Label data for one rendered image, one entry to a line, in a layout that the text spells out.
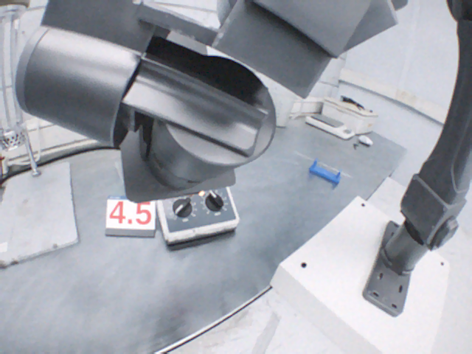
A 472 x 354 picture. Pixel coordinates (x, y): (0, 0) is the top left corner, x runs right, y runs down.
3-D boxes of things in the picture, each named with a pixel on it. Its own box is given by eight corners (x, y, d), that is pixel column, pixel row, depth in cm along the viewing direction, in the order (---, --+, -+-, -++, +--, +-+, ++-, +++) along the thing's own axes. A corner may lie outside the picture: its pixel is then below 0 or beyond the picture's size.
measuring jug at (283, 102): (296, 124, 106) (302, 96, 98) (299, 132, 95) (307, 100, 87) (260, 116, 107) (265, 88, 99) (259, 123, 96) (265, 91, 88)
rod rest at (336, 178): (340, 179, 61) (344, 169, 59) (338, 184, 59) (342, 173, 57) (311, 167, 66) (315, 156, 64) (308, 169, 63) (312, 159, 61)
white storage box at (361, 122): (374, 133, 132) (380, 114, 125) (358, 136, 111) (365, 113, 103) (339, 116, 152) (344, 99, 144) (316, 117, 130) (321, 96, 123)
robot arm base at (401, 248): (394, 262, 18) (436, 289, 14) (406, 190, 31) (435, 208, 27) (360, 296, 22) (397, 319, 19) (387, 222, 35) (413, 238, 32)
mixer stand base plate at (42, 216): (80, 242, 29) (77, 238, 28) (-10, 269, 17) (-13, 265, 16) (70, 164, 47) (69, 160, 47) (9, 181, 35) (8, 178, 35)
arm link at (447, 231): (453, 225, 15) (467, 220, 16) (411, 179, 22) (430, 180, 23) (423, 261, 19) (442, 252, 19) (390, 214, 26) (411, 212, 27)
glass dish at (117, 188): (113, 201, 39) (111, 192, 38) (110, 186, 43) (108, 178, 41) (139, 195, 42) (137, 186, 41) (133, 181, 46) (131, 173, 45)
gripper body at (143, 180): (120, 134, 18) (113, 96, 12) (218, 127, 23) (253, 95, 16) (127, 203, 18) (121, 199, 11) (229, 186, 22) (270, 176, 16)
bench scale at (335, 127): (345, 141, 99) (348, 132, 96) (303, 122, 113) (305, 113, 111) (355, 136, 111) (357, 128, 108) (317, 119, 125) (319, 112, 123)
